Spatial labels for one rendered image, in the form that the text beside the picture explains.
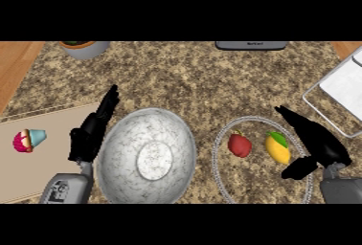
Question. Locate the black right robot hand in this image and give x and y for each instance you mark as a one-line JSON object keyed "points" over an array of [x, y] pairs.
{"points": [[315, 139]]}

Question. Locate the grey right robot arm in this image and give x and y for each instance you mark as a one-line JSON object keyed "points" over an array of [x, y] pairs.
{"points": [[340, 186]]}

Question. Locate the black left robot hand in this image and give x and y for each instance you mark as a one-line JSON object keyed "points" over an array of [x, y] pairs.
{"points": [[92, 127]]}

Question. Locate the pink cupcake with blue wrapper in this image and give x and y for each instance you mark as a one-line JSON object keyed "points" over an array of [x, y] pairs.
{"points": [[29, 140]]}

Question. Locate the red apple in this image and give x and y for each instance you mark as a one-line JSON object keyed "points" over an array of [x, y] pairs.
{"points": [[240, 145]]}

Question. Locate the white marble bowl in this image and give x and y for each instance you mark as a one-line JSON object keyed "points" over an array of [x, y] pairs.
{"points": [[147, 155]]}

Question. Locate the round speckled placemat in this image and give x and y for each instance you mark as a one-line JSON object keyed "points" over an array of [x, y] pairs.
{"points": [[246, 178]]}

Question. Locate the grey plant pot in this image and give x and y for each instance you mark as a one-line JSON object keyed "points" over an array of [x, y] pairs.
{"points": [[85, 48]]}

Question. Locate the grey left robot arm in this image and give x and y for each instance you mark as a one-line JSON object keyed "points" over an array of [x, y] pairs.
{"points": [[68, 186]]}

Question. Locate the beige cutting board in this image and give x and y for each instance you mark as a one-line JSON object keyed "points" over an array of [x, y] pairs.
{"points": [[36, 153]]}

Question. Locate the yellow lemon with green leaf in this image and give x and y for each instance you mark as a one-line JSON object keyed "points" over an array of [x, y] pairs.
{"points": [[277, 149]]}

